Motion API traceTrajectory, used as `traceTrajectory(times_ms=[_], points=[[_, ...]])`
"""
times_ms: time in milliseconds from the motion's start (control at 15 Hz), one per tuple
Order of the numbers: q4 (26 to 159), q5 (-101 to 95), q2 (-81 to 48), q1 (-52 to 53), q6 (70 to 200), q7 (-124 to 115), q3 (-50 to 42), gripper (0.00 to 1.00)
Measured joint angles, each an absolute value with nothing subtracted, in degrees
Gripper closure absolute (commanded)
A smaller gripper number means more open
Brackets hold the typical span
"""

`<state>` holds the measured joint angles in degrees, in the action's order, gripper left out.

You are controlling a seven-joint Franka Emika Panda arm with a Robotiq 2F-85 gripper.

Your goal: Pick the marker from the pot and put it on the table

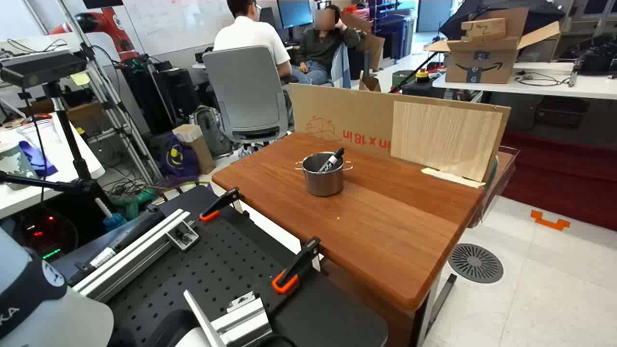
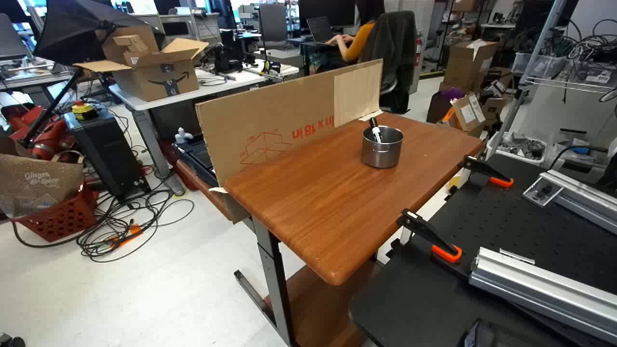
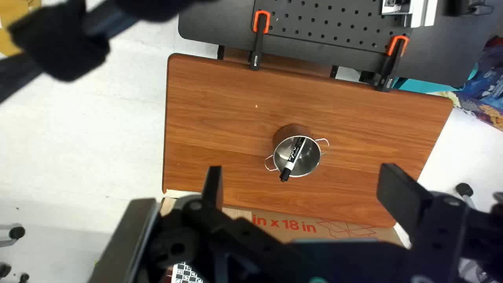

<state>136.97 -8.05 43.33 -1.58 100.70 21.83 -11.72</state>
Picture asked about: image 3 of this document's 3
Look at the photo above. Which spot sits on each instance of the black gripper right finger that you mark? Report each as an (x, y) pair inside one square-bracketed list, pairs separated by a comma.
[(406, 200)]

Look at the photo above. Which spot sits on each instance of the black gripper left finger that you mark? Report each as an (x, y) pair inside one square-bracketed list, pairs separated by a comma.
[(205, 214)]

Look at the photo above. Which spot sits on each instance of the black and white Expo marker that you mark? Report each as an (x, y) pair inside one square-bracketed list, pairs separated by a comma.
[(293, 159)]

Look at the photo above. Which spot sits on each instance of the colourful patterned cloth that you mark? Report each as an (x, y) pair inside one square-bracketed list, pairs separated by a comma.
[(483, 93)]

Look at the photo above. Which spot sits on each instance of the black perforated pegboard panel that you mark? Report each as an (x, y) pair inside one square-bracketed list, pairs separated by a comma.
[(354, 33)]

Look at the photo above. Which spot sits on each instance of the blurry black object upper left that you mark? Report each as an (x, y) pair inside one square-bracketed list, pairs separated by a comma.
[(68, 41)]

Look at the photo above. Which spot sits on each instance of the small steel pot with handles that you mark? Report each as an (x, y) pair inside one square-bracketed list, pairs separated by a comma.
[(309, 161)]

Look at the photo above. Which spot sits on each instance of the right orange-handled black clamp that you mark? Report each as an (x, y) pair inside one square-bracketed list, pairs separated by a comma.
[(395, 52)]

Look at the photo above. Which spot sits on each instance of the orange-handled black clamp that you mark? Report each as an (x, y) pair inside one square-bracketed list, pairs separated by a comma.
[(260, 27), (395, 52)]

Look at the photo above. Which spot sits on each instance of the left orange-handled black clamp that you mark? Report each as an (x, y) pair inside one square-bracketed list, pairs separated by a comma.
[(260, 27)]

